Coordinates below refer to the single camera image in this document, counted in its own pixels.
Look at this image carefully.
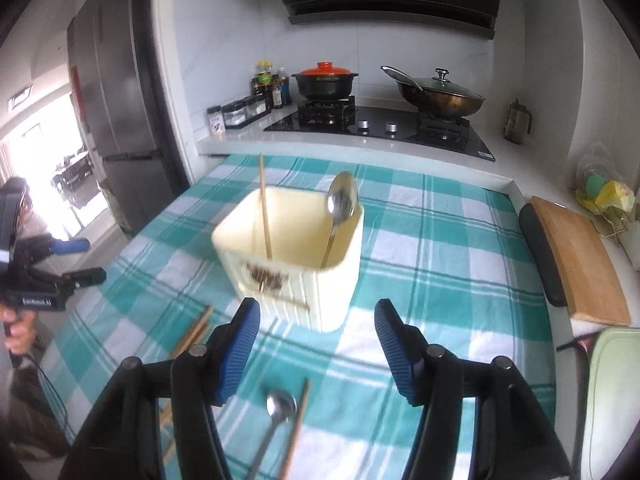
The person's left forearm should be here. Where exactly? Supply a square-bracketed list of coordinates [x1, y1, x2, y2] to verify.
[0, 352, 69, 461]

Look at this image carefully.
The grey refrigerator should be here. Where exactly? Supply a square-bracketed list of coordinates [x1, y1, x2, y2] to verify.
[67, 0, 189, 239]

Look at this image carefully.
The person's left hand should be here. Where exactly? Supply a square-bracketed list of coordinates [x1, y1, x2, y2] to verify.
[0, 305, 37, 357]

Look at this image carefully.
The clear bag of sponges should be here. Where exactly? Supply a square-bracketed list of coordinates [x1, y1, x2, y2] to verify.
[570, 142, 640, 241]

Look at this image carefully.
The black gas stove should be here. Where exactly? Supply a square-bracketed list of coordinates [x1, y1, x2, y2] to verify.
[263, 95, 496, 163]

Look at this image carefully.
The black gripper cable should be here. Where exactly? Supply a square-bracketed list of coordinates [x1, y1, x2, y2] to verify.
[36, 354, 72, 447]

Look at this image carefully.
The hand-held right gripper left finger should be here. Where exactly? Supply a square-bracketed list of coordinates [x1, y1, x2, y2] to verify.
[60, 297, 262, 480]

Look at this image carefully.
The spice jar rack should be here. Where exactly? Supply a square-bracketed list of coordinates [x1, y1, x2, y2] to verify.
[222, 95, 271, 129]

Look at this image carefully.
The black oblong tray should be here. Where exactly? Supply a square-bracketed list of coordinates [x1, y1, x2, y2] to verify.
[519, 203, 569, 309]

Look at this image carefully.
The black lid spice shaker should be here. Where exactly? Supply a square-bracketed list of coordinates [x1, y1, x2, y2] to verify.
[206, 105, 227, 137]

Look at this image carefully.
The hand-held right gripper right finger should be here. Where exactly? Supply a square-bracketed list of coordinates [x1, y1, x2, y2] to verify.
[374, 298, 573, 480]

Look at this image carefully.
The black clay pot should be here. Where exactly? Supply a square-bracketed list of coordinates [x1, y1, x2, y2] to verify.
[291, 72, 359, 101]

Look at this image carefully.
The red clay pot lid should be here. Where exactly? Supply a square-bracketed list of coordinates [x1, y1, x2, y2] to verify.
[299, 62, 352, 78]

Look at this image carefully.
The wooden chopstick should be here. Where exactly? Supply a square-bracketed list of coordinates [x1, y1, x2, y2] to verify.
[277, 379, 312, 480]
[258, 154, 274, 262]
[159, 322, 211, 428]
[170, 305, 214, 361]

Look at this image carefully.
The metal spoon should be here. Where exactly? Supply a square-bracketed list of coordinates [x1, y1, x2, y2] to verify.
[320, 171, 359, 269]
[247, 390, 298, 480]

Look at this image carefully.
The glass french press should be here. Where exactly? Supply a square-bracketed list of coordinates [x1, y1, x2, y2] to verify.
[503, 98, 533, 146]

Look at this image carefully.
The teal white plaid tablecloth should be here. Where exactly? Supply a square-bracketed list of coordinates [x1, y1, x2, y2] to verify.
[40, 152, 558, 480]

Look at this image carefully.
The cream ribbed utensil holder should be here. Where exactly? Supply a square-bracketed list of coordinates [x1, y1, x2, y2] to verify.
[211, 186, 365, 333]

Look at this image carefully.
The wooden cutting board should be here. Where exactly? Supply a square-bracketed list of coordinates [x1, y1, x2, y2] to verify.
[530, 196, 632, 329]

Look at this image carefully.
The pale green cutting board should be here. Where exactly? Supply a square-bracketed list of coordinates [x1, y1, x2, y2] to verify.
[582, 327, 640, 480]

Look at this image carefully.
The glass wok lid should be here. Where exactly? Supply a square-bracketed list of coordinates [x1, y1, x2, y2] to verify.
[381, 66, 472, 100]

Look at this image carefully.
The dark metal wok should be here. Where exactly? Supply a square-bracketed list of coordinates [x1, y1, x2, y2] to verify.
[397, 82, 486, 117]

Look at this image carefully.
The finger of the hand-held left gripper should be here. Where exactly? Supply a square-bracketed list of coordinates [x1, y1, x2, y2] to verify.
[27, 267, 107, 293]
[20, 236, 91, 267]

